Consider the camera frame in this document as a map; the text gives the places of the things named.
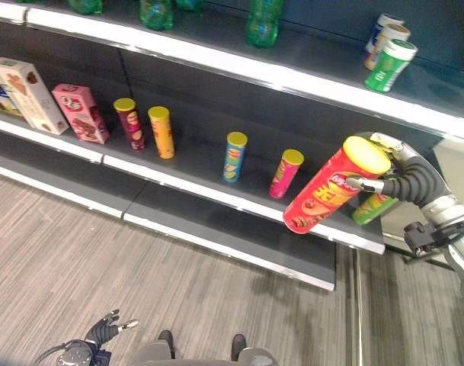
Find orange plastic jar white lid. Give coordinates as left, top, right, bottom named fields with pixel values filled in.
left=364, top=23, right=411, bottom=72

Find white tall biscuit box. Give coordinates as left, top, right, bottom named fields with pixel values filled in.
left=0, top=57, right=70, bottom=136

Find dark store shelf unit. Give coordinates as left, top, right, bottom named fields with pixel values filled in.
left=0, top=0, right=464, bottom=292

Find maroon chips can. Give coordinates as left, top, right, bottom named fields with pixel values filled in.
left=113, top=98, right=146, bottom=151

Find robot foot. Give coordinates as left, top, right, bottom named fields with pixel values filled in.
left=230, top=333, right=248, bottom=362
left=157, top=329, right=176, bottom=359

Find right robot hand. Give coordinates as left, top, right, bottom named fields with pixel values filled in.
left=345, top=131, right=445, bottom=207

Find large red chips can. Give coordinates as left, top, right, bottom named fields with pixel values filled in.
left=283, top=135, right=392, bottom=234

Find pink biscuit box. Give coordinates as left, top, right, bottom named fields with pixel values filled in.
left=51, top=83, right=111, bottom=145

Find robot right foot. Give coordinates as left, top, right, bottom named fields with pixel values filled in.
left=230, top=333, right=248, bottom=362

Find orange chips can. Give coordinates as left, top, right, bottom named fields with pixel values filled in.
left=147, top=106, right=176, bottom=160

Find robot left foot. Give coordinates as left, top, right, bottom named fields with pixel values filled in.
left=157, top=329, right=176, bottom=359

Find pink chips can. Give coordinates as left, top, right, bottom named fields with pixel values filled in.
left=268, top=149, right=305, bottom=200

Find robot silver legs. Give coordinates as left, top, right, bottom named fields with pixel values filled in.
left=130, top=339, right=280, bottom=366

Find blue chips can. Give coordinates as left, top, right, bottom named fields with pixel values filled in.
left=222, top=131, right=248, bottom=183

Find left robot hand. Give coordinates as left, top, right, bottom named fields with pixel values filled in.
left=84, top=309, right=139, bottom=346

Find green plastic jar white lid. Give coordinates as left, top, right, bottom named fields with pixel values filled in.
left=363, top=38, right=418, bottom=94

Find green plastic bottle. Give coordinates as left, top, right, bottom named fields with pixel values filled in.
left=139, top=0, right=174, bottom=32
left=66, top=0, right=104, bottom=16
left=245, top=0, right=285, bottom=49

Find green chips can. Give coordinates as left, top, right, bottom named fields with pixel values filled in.
left=351, top=192, right=399, bottom=225

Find blue plastic jar white lid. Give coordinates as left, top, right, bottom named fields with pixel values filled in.
left=364, top=13, right=405, bottom=54

